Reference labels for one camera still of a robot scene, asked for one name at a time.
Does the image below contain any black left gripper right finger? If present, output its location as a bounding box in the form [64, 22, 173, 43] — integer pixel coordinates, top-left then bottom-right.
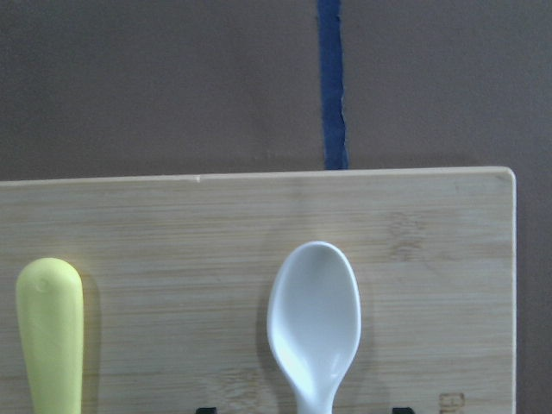
[392, 406, 415, 414]

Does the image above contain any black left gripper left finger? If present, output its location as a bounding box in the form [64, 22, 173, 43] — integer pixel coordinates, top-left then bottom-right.
[196, 407, 216, 414]

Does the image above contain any white plastic spoon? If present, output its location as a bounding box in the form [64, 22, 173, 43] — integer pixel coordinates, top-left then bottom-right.
[267, 241, 361, 413]

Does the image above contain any bamboo cutting board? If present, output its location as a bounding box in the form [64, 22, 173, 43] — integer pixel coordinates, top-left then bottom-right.
[1, 166, 517, 413]

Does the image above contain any yellow plastic knife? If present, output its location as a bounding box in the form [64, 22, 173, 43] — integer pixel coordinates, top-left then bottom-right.
[16, 258, 84, 413]

